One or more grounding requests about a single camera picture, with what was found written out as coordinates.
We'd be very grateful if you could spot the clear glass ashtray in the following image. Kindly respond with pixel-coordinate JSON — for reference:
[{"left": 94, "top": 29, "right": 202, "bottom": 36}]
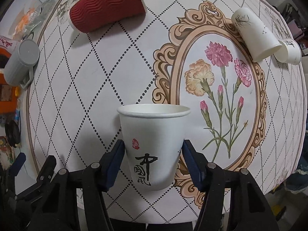
[{"left": 26, "top": 0, "right": 57, "bottom": 31}]

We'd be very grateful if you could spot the white paper cup black calligraphy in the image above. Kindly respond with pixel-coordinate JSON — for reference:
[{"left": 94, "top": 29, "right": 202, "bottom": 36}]
[{"left": 117, "top": 104, "right": 191, "bottom": 191}]

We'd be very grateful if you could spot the black round cable reel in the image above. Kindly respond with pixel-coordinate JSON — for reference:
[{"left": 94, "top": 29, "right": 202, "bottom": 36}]
[{"left": 5, "top": 121, "right": 20, "bottom": 148}]

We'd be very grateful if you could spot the white paper cup lying far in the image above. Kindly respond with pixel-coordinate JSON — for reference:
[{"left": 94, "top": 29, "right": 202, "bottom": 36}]
[{"left": 274, "top": 39, "right": 302, "bottom": 65}]

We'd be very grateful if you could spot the grey ribbed plastic mug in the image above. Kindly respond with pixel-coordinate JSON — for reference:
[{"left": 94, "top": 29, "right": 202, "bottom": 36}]
[{"left": 4, "top": 39, "right": 40, "bottom": 89}]

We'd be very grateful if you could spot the white red-lettered snack bag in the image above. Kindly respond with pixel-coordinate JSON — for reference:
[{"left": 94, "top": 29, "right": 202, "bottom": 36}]
[{"left": 0, "top": 35, "right": 20, "bottom": 57}]

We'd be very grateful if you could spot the orange cardboard box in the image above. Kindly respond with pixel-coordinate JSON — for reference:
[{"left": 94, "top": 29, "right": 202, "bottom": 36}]
[{"left": 0, "top": 48, "right": 17, "bottom": 115}]

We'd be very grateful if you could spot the orange white plastic wrapper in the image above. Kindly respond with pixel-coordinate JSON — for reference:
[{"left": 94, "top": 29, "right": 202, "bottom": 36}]
[{"left": 8, "top": 6, "right": 36, "bottom": 41}]

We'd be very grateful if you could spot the white paper cup grass print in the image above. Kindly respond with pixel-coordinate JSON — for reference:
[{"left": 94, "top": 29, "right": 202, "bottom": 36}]
[{"left": 231, "top": 7, "right": 282, "bottom": 62}]

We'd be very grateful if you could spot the red corrugated paper cup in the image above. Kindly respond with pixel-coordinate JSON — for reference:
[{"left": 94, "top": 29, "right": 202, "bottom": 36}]
[{"left": 68, "top": 0, "right": 147, "bottom": 33}]

